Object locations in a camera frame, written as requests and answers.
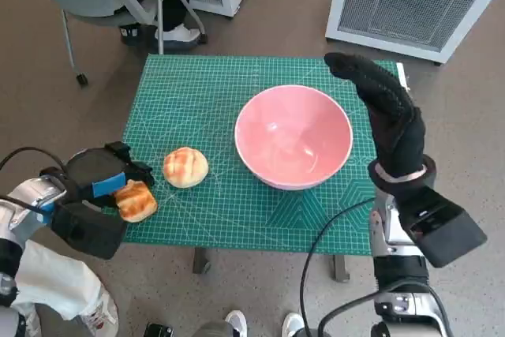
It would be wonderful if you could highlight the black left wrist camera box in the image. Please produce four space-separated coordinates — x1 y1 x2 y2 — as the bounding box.
50 200 128 261

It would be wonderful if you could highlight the person in white clothing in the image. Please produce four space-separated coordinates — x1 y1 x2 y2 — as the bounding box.
10 240 120 337

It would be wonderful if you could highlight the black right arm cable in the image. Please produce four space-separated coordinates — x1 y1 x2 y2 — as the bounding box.
315 279 455 337

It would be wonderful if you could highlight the pink bowl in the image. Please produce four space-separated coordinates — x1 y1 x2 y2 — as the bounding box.
234 84 354 191

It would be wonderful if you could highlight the dark metal table leg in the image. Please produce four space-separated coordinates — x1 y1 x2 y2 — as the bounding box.
192 248 212 274
330 254 351 283

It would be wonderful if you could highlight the small black box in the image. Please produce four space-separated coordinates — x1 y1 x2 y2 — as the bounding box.
144 323 175 337

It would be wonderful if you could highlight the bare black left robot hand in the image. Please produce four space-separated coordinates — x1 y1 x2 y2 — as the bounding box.
65 141 155 210

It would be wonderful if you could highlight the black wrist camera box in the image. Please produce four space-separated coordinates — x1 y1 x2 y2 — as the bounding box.
394 186 488 269
50 200 128 261

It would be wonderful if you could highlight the white shoe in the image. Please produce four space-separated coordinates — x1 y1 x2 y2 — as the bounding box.
282 312 305 337
224 309 249 337

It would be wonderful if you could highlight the oblong glazed bread loaf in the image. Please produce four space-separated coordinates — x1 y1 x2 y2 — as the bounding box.
113 179 159 223

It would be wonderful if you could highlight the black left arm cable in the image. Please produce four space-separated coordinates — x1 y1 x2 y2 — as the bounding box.
0 193 45 212
0 146 67 175

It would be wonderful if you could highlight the round bread bun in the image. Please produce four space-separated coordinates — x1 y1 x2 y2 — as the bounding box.
163 147 209 189

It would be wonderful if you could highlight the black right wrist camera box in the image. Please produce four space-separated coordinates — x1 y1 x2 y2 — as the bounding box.
394 186 488 269

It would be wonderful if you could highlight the large white mesh cabinet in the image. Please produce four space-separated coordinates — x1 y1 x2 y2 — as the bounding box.
325 0 505 65

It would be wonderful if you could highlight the green cutting mat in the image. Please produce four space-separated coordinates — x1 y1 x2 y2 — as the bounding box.
120 54 400 256

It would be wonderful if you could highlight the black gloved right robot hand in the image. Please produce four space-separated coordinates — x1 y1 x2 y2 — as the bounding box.
324 51 427 182

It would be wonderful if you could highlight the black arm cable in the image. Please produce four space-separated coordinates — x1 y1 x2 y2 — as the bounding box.
0 146 67 175
0 193 45 212
315 279 455 337

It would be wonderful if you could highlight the long black cable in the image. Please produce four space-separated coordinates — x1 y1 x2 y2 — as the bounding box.
298 197 376 337

